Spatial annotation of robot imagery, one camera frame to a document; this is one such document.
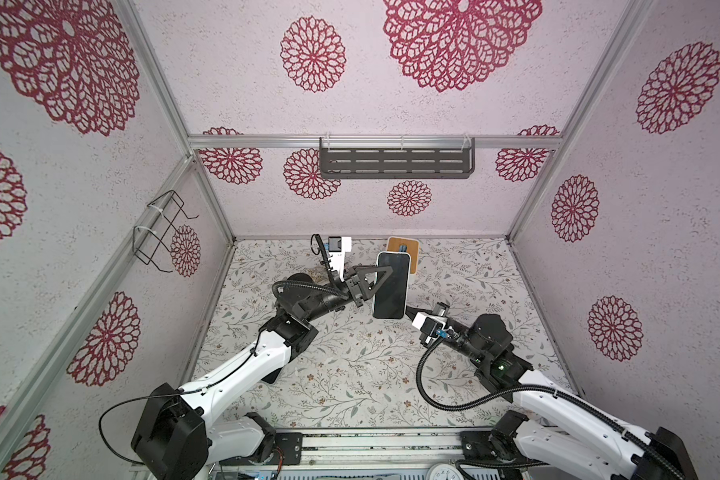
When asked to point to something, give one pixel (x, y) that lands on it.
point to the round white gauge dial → (444, 471)
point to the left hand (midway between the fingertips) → (390, 272)
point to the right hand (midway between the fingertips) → (404, 297)
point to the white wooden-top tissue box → (413, 247)
